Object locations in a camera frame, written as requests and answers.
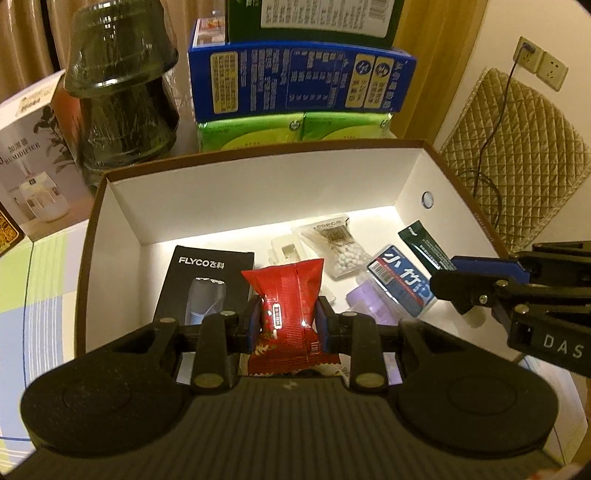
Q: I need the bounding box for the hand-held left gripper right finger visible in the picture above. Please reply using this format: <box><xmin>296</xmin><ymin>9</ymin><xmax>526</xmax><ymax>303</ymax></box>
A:
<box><xmin>316</xmin><ymin>295</ymin><xmax>468</xmax><ymax>392</ymax></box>

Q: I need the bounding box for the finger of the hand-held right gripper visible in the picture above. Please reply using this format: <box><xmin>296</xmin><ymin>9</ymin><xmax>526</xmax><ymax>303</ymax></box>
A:
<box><xmin>451</xmin><ymin>239</ymin><xmax>591</xmax><ymax>283</ymax></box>
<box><xmin>429</xmin><ymin>270</ymin><xmax>523</xmax><ymax>316</ymax></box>

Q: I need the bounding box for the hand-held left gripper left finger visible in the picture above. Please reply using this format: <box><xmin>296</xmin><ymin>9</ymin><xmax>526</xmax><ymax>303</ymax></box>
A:
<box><xmin>108</xmin><ymin>298</ymin><xmax>262</xmax><ymax>394</ymax></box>

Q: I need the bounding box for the red snack packet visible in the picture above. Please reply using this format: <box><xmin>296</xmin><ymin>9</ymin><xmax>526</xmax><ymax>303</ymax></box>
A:
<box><xmin>240</xmin><ymin>258</ymin><xmax>343</xmax><ymax>378</ymax></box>

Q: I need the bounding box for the purple lotion bottle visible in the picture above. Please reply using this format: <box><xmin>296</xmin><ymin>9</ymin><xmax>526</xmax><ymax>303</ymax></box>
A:
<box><xmin>345</xmin><ymin>281</ymin><xmax>403</xmax><ymax>385</ymax></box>

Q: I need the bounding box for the dark green sachet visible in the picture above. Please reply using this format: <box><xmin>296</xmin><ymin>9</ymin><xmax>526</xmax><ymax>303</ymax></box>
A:
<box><xmin>397</xmin><ymin>220</ymin><xmax>456</xmax><ymax>274</ymax></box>

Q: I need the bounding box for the clear box with blue label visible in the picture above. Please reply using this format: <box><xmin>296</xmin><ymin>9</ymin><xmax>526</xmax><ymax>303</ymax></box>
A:
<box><xmin>366</xmin><ymin>244</ymin><xmax>438</xmax><ymax>320</ymax></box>

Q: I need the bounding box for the black shaver box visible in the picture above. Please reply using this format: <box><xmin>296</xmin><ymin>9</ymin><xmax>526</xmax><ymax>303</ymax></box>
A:
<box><xmin>152</xmin><ymin>244</ymin><xmax>256</xmax><ymax>325</ymax></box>

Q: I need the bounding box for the bag of cotton swabs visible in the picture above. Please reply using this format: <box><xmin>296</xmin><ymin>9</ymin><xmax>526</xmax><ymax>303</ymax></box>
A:
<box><xmin>299</xmin><ymin>217</ymin><xmax>371</xmax><ymax>281</ymax></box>

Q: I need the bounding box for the small clear plastic packet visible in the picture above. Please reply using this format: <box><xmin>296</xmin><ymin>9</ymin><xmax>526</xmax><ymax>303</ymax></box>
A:
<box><xmin>270</xmin><ymin>235</ymin><xmax>308</xmax><ymax>267</ymax></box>

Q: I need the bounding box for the white cardboard box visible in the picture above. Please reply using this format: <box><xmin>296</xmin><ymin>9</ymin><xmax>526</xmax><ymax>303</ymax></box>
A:
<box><xmin>76</xmin><ymin>138</ymin><xmax>514</xmax><ymax>357</ymax></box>

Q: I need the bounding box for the desktop with checked cloth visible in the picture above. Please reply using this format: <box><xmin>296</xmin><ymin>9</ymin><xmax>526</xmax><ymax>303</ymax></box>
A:
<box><xmin>0</xmin><ymin>217</ymin><xmax>591</xmax><ymax>468</ymax></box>

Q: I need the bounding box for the quilted tan chair cushion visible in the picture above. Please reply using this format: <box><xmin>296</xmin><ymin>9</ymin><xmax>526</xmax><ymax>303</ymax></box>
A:
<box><xmin>438</xmin><ymin>68</ymin><xmax>591</xmax><ymax>256</ymax></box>

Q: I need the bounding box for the green tissue pack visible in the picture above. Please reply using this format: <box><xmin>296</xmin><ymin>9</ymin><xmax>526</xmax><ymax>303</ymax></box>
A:
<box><xmin>196</xmin><ymin>113</ymin><xmax>306</xmax><ymax>154</ymax></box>
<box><xmin>302</xmin><ymin>111</ymin><xmax>394</xmax><ymax>140</ymax></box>

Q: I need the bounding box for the blue carton box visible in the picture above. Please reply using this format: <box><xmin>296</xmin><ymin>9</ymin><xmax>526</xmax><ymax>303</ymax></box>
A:
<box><xmin>188</xmin><ymin>18</ymin><xmax>417</xmax><ymax>126</ymax></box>

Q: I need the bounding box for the red gift box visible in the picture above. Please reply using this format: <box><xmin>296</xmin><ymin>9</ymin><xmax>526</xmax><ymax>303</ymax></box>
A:
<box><xmin>0</xmin><ymin>207</ymin><xmax>27</xmax><ymax>260</ymax></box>

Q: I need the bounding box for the stack of dark glass bowls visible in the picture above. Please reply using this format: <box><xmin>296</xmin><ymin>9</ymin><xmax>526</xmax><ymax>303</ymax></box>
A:
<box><xmin>64</xmin><ymin>0</ymin><xmax>182</xmax><ymax>172</ymax></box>

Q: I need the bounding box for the white humidifier box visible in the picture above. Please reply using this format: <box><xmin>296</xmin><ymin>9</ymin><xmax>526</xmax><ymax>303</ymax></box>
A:
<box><xmin>0</xmin><ymin>69</ymin><xmax>94</xmax><ymax>241</ymax></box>

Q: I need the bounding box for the small white picture box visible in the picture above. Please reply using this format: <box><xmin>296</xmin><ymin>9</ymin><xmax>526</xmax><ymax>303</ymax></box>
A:
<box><xmin>193</xmin><ymin>17</ymin><xmax>228</xmax><ymax>48</ymax></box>

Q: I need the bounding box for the green carton box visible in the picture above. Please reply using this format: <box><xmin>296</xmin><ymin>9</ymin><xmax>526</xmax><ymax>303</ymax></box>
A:
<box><xmin>225</xmin><ymin>0</ymin><xmax>408</xmax><ymax>43</ymax></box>

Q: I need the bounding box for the beige curtain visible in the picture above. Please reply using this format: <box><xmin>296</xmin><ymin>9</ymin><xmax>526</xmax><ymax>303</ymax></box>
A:
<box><xmin>0</xmin><ymin>0</ymin><xmax>205</xmax><ymax>108</ymax></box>

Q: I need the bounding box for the black power cable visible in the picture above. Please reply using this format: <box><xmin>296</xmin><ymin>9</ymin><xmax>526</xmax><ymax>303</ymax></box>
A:
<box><xmin>456</xmin><ymin>41</ymin><xmax>535</xmax><ymax>232</ymax></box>

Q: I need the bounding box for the double wall socket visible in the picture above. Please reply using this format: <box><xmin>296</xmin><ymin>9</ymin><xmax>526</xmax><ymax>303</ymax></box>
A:
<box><xmin>513</xmin><ymin>36</ymin><xmax>570</xmax><ymax>92</ymax></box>

